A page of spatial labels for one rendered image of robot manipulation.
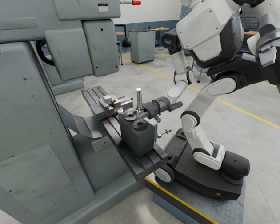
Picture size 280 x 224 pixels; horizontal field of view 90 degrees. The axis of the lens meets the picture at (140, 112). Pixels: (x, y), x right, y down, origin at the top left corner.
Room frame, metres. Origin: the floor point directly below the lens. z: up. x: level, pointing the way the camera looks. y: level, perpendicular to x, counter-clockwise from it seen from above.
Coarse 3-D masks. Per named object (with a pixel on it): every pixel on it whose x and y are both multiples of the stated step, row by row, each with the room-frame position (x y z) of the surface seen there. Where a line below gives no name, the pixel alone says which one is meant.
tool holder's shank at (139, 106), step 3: (138, 90) 0.60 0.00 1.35; (141, 90) 0.61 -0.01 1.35; (138, 93) 0.60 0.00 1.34; (141, 93) 0.60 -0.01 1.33; (138, 96) 0.60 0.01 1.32; (141, 96) 0.60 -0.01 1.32; (138, 99) 0.60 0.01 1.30; (141, 99) 0.60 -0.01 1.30; (138, 102) 0.60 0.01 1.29; (141, 102) 0.60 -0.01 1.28; (138, 105) 0.60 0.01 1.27; (141, 105) 0.60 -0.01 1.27; (138, 108) 0.60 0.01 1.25; (141, 108) 0.60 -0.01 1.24
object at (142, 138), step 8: (128, 112) 0.72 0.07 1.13; (120, 120) 0.68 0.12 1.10; (128, 120) 0.65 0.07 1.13; (136, 120) 0.64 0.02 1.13; (144, 120) 0.64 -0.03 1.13; (120, 128) 0.70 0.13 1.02; (128, 128) 0.60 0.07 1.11; (136, 128) 0.57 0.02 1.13; (144, 128) 0.57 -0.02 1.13; (152, 128) 0.58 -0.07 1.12; (128, 136) 0.61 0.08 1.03; (136, 136) 0.54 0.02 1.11; (144, 136) 0.55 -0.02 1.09; (152, 136) 0.59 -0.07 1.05; (128, 144) 0.62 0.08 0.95; (136, 144) 0.54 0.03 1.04; (144, 144) 0.55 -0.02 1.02; (152, 144) 0.59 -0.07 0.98; (136, 152) 0.54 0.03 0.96; (144, 152) 0.55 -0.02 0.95
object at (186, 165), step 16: (176, 144) 0.91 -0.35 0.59; (176, 160) 0.74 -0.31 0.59; (192, 160) 0.74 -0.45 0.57; (224, 160) 0.62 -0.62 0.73; (240, 160) 0.60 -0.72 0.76; (176, 176) 0.65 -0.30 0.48; (192, 176) 0.60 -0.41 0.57; (208, 176) 0.59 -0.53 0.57; (224, 176) 0.58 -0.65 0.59; (240, 176) 0.54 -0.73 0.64; (208, 192) 0.51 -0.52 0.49; (224, 192) 0.48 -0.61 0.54; (240, 192) 0.47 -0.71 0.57
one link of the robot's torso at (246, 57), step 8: (240, 56) 0.74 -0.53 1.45; (248, 56) 0.74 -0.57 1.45; (224, 64) 0.74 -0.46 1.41; (232, 64) 0.72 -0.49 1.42; (240, 64) 0.70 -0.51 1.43; (248, 64) 0.68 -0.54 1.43; (256, 64) 0.66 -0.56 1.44; (208, 72) 0.77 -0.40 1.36; (216, 72) 0.75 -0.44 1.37; (240, 72) 0.69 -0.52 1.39; (248, 72) 0.67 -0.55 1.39; (256, 72) 0.65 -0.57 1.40; (248, 80) 0.67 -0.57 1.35; (256, 80) 0.66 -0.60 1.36; (264, 80) 0.65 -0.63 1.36
